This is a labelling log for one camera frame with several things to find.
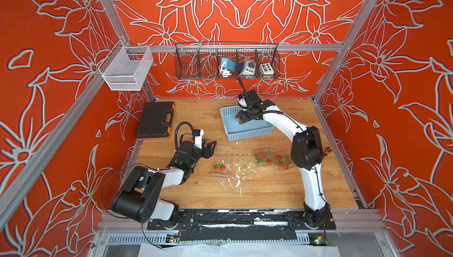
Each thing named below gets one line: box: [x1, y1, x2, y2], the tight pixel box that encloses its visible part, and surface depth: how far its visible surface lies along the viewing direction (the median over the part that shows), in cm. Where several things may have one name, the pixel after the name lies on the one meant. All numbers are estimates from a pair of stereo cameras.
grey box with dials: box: [239, 58, 256, 76], surface depth 93 cm
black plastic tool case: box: [136, 101, 176, 139], surface depth 106 cm
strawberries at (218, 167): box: [214, 163, 226, 171], surface depth 89 cm
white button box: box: [259, 63, 275, 75], surface depth 96 cm
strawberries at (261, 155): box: [254, 150, 272, 165], surface depth 93 cm
